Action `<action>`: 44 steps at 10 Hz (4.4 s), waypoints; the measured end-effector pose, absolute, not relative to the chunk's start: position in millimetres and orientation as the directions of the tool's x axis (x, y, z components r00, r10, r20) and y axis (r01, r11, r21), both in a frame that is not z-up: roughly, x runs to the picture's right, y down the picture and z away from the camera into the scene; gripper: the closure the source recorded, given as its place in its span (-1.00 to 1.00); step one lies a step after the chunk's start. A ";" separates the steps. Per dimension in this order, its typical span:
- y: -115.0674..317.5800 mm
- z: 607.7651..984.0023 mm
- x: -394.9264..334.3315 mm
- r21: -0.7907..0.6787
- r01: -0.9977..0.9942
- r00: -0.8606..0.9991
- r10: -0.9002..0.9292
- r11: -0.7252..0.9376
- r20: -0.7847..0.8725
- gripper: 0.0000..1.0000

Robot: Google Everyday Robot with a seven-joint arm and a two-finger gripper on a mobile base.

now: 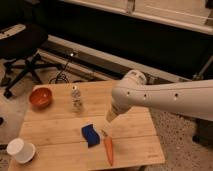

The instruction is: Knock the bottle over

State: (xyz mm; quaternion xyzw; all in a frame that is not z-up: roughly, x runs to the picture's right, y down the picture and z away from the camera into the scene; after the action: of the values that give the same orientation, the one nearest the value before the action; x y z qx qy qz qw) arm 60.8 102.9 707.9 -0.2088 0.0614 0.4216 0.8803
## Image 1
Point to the white tapered gripper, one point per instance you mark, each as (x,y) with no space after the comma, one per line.
(109,118)

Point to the clear plastic bottle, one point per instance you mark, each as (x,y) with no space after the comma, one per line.
(76,99)

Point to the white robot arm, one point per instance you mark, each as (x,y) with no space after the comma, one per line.
(190,98)

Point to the orange toy carrot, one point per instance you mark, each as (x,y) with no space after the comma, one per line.
(108,147)

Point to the blue sponge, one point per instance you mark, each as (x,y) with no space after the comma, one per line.
(90,135)

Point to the orange bowl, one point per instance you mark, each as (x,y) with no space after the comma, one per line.
(40,97)

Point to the white plastic cup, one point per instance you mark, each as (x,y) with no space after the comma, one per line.
(22,151)

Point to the black office chair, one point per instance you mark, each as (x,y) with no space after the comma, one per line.
(18,47)

